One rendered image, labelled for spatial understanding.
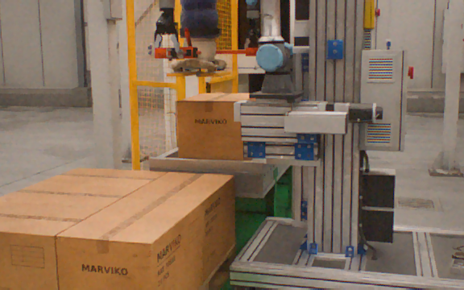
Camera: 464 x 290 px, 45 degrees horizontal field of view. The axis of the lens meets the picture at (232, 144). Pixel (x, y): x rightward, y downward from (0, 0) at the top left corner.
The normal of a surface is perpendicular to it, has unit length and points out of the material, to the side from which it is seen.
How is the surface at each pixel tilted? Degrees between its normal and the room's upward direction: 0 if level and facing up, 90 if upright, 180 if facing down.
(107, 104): 90
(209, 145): 90
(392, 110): 90
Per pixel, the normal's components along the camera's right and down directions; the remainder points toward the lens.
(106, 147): -0.26, 0.16
